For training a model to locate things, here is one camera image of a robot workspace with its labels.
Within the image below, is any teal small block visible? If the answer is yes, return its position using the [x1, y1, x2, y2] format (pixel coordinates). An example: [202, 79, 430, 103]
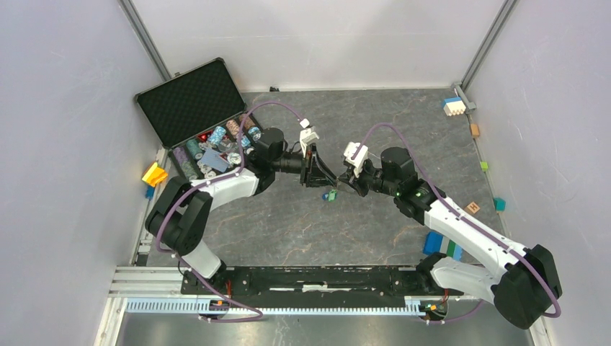
[493, 197, 506, 212]

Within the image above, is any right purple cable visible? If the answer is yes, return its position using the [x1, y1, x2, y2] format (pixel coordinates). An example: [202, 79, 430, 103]
[350, 123, 562, 324]

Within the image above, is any black poker chip case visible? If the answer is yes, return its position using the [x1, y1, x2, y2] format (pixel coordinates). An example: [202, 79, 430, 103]
[135, 58, 246, 198]

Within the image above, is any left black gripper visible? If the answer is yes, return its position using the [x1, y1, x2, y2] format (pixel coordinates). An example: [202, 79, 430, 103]
[272, 143, 336, 189]

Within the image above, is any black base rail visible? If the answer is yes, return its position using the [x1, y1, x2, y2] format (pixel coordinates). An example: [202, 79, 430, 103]
[209, 265, 463, 309]

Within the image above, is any blue green brick stack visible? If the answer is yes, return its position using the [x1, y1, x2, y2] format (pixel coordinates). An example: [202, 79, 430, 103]
[422, 231, 463, 261]

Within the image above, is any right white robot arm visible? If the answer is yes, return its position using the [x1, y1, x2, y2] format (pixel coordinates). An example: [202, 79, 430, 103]
[339, 142, 562, 329]

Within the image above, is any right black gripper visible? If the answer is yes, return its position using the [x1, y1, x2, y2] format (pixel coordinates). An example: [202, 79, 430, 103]
[339, 158, 399, 198]

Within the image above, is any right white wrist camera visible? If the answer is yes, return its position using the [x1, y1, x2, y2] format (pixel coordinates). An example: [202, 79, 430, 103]
[344, 142, 368, 178]

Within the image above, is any small blue block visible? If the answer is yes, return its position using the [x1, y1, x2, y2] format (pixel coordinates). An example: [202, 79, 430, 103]
[145, 186, 156, 200]

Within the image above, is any green key tag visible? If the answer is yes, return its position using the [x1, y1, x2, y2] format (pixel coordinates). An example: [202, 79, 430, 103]
[326, 190, 337, 202]

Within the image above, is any small orange patterned block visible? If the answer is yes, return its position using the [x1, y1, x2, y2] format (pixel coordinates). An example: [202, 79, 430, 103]
[465, 202, 481, 215]

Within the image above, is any yellow orange toy block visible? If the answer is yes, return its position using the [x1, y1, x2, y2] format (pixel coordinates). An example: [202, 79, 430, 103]
[141, 161, 168, 187]

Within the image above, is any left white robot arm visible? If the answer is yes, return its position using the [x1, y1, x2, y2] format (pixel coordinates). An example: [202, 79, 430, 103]
[145, 128, 336, 294]

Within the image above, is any blue white toy brick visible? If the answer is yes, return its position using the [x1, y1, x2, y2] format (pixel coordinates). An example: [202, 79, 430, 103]
[443, 97, 467, 117]

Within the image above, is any grey slotted cable duct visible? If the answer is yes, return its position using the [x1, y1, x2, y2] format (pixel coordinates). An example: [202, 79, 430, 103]
[125, 298, 425, 317]

